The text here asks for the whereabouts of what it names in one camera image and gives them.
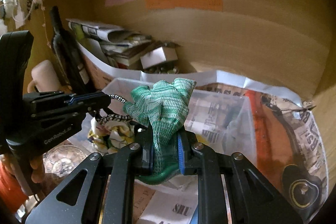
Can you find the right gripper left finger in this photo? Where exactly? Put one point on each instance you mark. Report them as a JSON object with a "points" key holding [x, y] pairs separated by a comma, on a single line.
{"points": [[131, 161]]}

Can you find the small white cardboard box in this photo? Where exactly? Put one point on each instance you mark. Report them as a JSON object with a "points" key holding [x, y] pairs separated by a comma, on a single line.
{"points": [[158, 56]]}

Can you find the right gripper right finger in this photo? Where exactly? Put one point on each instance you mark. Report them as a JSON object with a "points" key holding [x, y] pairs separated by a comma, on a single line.
{"points": [[213, 170]]}

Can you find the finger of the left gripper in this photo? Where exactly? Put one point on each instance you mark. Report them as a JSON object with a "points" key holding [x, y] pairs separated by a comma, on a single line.
{"points": [[60, 98], [82, 104]]}

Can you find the clear plastic bin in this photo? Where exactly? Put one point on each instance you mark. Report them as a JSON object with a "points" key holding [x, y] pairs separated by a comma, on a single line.
{"points": [[223, 122]]}

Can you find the cream ceramic mug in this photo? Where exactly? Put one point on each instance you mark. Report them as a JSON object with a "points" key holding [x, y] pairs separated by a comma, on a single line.
{"points": [[44, 78]]}

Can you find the wooden shelf unit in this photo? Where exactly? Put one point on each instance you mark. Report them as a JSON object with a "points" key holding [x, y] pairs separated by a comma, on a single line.
{"points": [[288, 43]]}

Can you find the person's left hand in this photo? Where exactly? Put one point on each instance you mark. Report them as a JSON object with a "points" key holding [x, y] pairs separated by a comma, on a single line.
{"points": [[36, 163]]}

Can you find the green knitted glove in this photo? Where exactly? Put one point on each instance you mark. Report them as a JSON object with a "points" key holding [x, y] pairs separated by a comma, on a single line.
{"points": [[164, 107]]}

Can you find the stack of newspapers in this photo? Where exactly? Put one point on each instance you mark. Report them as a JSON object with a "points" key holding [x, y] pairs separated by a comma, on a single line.
{"points": [[112, 44]]}

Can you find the dark wine bottle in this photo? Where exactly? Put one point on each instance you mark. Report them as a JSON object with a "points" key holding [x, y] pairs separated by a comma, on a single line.
{"points": [[69, 58]]}

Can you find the floral patterned cloth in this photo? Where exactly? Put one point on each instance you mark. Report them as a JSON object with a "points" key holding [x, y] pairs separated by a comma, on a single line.
{"points": [[110, 137]]}

